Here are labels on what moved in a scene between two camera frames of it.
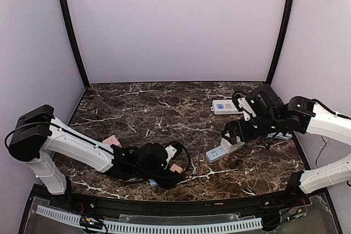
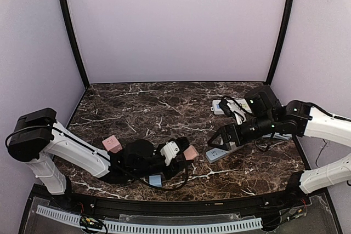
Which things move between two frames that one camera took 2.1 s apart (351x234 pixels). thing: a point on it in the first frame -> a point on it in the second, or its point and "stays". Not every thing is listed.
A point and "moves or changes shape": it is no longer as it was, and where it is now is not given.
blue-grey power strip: (215, 154) stays
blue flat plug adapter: (153, 183) stays
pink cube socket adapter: (112, 140) stays
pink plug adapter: (174, 167) moves or changes shape
